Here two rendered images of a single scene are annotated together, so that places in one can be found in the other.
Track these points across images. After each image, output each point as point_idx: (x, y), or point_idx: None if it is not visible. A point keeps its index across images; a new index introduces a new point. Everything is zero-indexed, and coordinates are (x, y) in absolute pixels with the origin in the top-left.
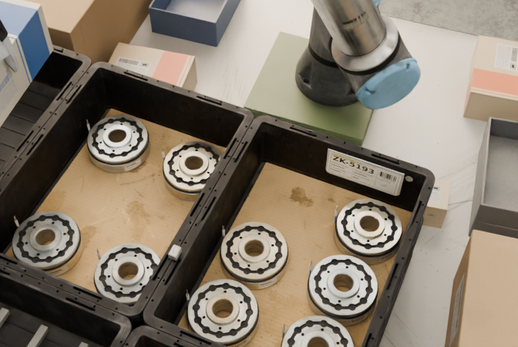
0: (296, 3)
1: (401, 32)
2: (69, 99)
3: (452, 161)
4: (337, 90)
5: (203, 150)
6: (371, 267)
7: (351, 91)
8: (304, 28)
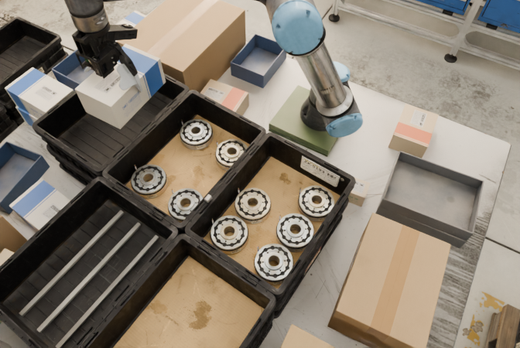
0: None
1: (364, 95)
2: (173, 107)
3: (376, 171)
4: (319, 122)
5: (237, 145)
6: (313, 223)
7: None
8: None
